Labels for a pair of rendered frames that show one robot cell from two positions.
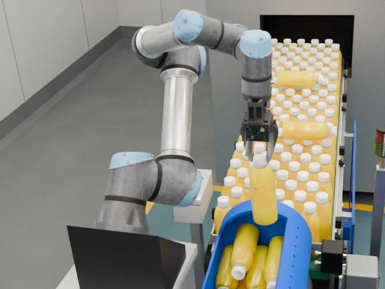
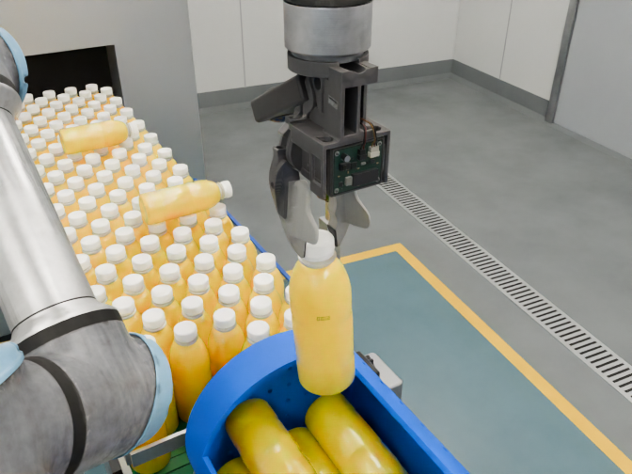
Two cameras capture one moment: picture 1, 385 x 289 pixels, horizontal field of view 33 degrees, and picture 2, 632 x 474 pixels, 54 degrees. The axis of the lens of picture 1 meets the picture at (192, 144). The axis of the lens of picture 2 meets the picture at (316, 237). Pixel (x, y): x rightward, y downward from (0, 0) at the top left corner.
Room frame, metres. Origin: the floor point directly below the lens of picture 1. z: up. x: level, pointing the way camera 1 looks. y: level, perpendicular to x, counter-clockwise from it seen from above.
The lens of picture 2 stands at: (1.09, 0.22, 1.79)
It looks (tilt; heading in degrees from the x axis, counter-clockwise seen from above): 31 degrees down; 314
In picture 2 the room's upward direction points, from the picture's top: straight up
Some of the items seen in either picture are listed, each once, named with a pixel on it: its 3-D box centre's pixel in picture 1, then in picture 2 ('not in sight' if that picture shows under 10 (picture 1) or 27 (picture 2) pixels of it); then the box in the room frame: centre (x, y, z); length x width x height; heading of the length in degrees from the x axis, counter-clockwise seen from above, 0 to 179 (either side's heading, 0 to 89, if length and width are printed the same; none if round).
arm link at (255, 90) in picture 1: (258, 85); (330, 26); (1.46, -0.18, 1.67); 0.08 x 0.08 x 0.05
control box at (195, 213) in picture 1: (193, 195); not in sight; (1.91, 0.01, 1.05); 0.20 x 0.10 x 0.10; 165
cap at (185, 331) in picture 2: not in sight; (185, 331); (1.83, -0.21, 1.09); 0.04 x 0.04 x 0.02
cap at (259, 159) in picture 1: (260, 159); (316, 245); (1.48, -0.18, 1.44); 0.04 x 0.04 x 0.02
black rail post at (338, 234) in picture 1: (338, 227); not in sight; (1.79, -0.48, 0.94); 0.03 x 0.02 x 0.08; 165
